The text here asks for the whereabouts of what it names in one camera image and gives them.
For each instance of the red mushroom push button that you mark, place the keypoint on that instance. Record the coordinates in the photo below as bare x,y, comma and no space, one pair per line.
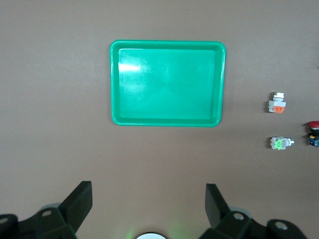
313,135

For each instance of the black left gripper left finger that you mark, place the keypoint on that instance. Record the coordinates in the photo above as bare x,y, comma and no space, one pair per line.
79,199

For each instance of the green plastic tray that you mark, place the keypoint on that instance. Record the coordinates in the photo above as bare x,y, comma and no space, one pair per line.
167,84

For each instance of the white button switch green block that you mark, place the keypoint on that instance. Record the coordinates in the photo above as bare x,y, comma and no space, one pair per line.
279,143

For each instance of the brown table mat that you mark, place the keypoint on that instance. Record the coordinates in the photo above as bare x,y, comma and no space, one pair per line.
49,99

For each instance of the white button switch orange block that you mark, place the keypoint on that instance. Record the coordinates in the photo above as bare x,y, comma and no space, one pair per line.
275,104

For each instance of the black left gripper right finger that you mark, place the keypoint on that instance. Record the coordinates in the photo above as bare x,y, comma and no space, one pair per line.
214,204

